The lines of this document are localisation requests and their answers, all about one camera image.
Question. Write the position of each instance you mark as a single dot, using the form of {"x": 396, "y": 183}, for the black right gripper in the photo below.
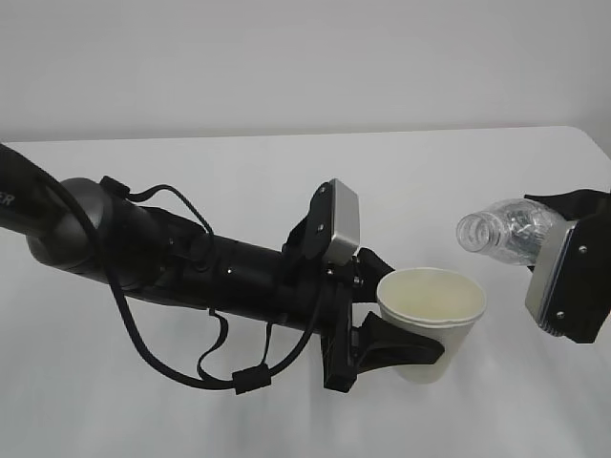
{"x": 581, "y": 297}

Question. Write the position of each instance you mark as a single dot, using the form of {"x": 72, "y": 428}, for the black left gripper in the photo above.
{"x": 317, "y": 297}

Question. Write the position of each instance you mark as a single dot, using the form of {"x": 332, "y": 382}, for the clear green-label water bottle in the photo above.
{"x": 511, "y": 231}

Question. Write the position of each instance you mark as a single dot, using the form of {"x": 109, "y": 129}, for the white paper cup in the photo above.
{"x": 436, "y": 303}

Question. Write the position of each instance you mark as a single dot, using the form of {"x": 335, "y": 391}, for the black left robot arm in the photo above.
{"x": 101, "y": 231}

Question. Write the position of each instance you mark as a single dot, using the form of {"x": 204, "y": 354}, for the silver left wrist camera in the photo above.
{"x": 345, "y": 224}

